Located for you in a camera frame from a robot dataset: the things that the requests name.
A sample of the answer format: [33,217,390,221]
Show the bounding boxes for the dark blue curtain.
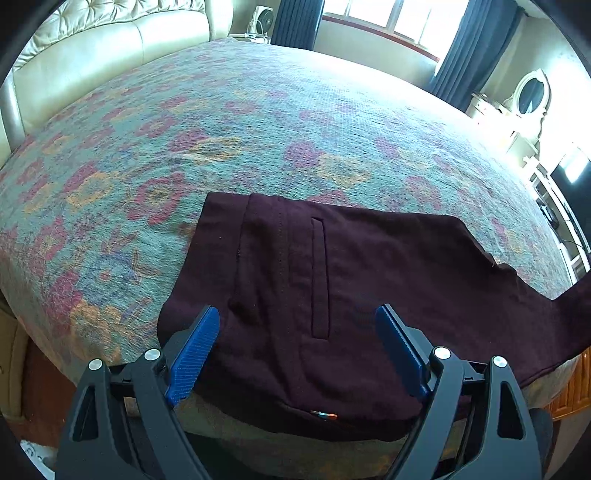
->
[276,0,324,51]
[429,0,525,112]

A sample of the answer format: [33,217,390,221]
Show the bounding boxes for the white dresser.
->
[466,92,591,282]

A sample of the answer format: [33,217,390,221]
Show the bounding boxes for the white oval vanity mirror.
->
[510,69,552,134]

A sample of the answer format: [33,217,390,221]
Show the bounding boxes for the wooden cabinet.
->
[547,346,591,421]

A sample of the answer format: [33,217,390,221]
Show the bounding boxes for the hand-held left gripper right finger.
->
[375,304,543,480]

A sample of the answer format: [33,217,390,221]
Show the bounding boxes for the maroon pants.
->
[157,191,591,441]

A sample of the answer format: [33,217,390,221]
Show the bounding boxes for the window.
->
[323,0,472,61]

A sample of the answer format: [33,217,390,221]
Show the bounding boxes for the black monitor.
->
[549,148,591,217]

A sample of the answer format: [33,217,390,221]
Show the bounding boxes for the floral bed blanket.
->
[0,37,578,402]

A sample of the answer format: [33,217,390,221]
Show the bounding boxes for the cream leather headboard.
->
[0,0,218,155]

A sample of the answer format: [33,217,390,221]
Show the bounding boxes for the white box fan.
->
[247,4,278,42]

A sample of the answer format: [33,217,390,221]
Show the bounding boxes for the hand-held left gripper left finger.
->
[55,305,221,480]

